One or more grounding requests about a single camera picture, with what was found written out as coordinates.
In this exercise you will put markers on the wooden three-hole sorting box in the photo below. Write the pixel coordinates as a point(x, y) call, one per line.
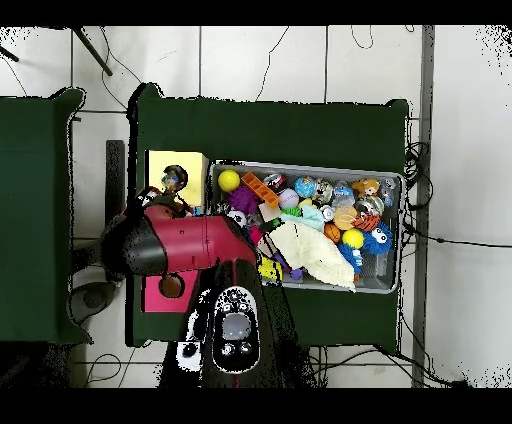
point(194, 168)

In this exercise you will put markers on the white baseball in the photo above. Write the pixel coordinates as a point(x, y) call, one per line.
point(288, 198)

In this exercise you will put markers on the dark green tablecloth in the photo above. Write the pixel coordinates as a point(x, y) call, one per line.
point(32, 220)
point(300, 132)

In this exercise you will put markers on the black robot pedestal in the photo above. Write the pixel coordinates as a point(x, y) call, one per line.
point(298, 368)

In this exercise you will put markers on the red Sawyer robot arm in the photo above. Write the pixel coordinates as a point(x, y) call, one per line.
point(192, 244)

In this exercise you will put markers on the orange striped tiger plush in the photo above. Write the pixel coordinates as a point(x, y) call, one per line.
point(366, 222)

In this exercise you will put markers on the purple spiky ball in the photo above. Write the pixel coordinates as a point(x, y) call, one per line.
point(242, 199)

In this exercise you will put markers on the silver mesh bin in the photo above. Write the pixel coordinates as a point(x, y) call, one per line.
point(380, 276)

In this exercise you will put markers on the smooth yellow ball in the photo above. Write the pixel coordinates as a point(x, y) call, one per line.
point(228, 180)

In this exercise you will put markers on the dotted paper napkin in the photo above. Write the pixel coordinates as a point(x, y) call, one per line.
point(172, 180)

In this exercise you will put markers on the black tripod leg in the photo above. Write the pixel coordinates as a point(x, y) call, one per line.
point(8, 53)
point(92, 51)

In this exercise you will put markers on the black and white soccer ball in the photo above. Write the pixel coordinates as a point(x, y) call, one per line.
point(239, 217)

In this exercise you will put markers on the mint green cloth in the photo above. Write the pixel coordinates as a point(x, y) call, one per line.
point(312, 216)

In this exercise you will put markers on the cream knitted cloth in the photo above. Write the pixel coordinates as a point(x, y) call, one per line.
point(316, 252)

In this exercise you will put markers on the orange plastic building block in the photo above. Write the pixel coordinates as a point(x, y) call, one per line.
point(260, 188)

